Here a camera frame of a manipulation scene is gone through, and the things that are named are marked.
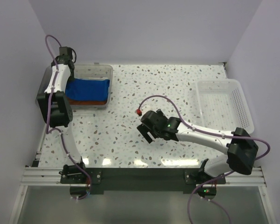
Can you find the white plastic laundry basket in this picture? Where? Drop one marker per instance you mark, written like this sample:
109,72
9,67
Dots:
222,105

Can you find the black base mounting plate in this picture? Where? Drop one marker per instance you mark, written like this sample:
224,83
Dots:
132,179

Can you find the aluminium rail frame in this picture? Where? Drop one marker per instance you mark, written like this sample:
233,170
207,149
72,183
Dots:
35,176

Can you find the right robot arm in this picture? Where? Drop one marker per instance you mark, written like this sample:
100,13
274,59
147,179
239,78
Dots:
238,150

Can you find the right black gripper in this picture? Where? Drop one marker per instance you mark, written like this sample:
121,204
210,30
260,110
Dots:
144,130

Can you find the clear plastic storage bin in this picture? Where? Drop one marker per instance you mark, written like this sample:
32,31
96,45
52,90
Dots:
90,72

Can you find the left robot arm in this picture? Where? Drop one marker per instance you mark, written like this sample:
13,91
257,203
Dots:
58,114

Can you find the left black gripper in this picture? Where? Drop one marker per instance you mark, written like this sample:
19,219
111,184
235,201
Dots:
71,77

